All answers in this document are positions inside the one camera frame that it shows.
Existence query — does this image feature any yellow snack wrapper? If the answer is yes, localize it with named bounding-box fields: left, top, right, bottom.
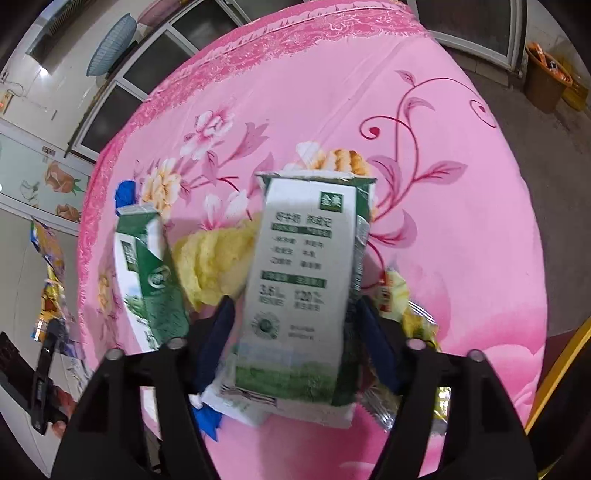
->
left=361, top=268, right=452, bottom=436

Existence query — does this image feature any green white milk carton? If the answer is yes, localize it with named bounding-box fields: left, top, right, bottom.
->
left=229, top=171, right=376, bottom=407

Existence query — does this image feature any yellow paper napkin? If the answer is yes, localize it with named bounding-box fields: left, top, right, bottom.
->
left=172, top=218, right=260, bottom=311

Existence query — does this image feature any blue glove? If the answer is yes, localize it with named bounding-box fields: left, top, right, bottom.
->
left=114, top=180, right=136, bottom=212

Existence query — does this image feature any kitchen counter cabinet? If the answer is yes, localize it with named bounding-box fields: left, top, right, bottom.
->
left=66, top=0, right=528, bottom=163

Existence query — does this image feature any brown trash bucket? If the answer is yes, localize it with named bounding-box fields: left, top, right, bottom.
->
left=524, top=42, right=572, bottom=114

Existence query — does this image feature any person left hand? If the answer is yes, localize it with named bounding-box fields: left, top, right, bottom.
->
left=51, top=386, right=77, bottom=439

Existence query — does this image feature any glass door with flowers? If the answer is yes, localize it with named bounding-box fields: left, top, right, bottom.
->
left=1, top=120, right=94, bottom=236

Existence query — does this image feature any pink floral tablecloth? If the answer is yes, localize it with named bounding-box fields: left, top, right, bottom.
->
left=78, top=1, right=547, bottom=479

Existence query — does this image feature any blue plastic basket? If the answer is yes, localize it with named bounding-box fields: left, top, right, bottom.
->
left=86, top=13, right=137, bottom=77

